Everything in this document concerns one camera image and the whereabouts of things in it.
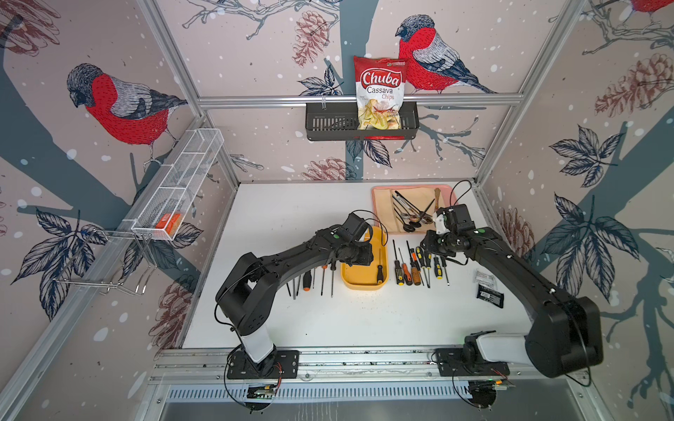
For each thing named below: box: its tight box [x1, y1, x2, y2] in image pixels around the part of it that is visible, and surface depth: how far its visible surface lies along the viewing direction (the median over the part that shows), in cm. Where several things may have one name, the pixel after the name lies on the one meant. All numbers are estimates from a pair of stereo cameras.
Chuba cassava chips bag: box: [353, 56, 409, 130], surface depth 85 cm
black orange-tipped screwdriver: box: [302, 270, 312, 293], surface depth 90 cm
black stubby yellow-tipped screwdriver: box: [377, 248, 384, 284], surface depth 92 cm
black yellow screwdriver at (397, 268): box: [392, 238, 405, 287], surface depth 92 cm
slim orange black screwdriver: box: [397, 247, 413, 286], surface depth 92 cm
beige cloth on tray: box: [373, 186, 447, 233], surface depth 113 cm
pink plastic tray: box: [372, 184, 458, 235], surface depth 113 cm
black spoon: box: [391, 190, 423, 233], surface depth 109 cm
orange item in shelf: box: [155, 213, 182, 236], surface depth 68 cm
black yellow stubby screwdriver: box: [433, 256, 444, 280], surface depth 92 cm
